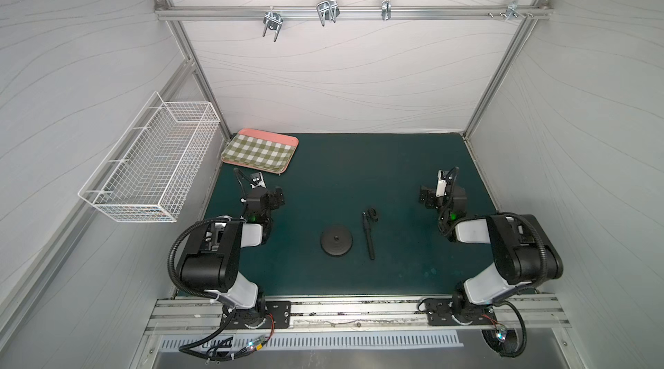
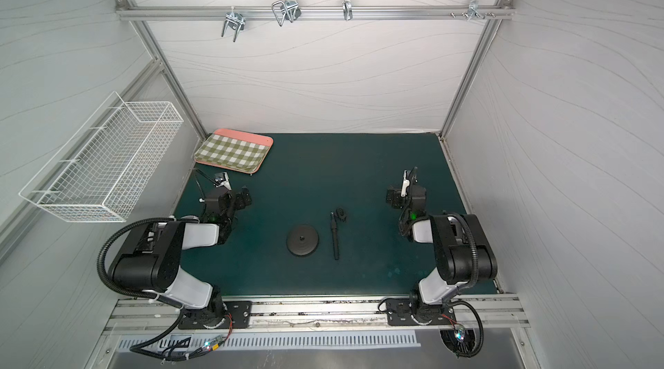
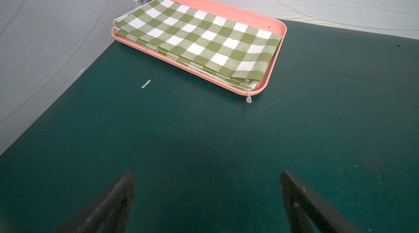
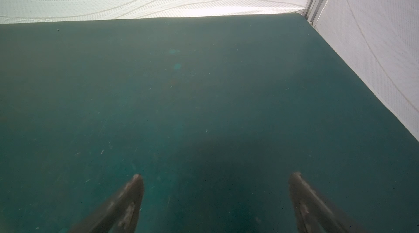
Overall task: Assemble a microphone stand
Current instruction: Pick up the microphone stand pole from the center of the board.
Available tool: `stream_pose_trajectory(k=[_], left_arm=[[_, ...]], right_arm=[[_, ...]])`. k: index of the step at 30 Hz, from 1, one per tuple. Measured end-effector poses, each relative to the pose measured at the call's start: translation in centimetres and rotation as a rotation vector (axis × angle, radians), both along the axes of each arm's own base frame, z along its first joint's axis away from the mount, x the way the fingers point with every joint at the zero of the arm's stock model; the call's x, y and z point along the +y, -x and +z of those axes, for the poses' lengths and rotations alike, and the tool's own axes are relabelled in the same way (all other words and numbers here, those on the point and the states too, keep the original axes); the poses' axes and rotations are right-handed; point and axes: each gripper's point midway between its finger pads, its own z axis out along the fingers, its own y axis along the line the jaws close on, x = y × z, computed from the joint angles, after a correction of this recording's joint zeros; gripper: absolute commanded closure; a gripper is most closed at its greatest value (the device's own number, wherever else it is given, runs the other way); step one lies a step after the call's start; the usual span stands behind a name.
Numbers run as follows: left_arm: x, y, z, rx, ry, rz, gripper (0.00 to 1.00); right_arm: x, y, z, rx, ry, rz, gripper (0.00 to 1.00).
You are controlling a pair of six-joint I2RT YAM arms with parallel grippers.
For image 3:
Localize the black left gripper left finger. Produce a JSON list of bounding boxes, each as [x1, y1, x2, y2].
[[55, 171, 135, 233]]

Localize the green white checkered cloth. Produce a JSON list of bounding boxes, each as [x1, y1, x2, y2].
[[113, 0, 282, 92]]

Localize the small white scrap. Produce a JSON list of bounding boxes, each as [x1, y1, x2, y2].
[[141, 80, 151, 89]]

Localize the pink plastic tray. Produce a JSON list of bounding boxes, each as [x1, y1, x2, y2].
[[112, 0, 287, 97]]

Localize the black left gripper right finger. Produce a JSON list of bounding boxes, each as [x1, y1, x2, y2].
[[280, 170, 363, 233]]

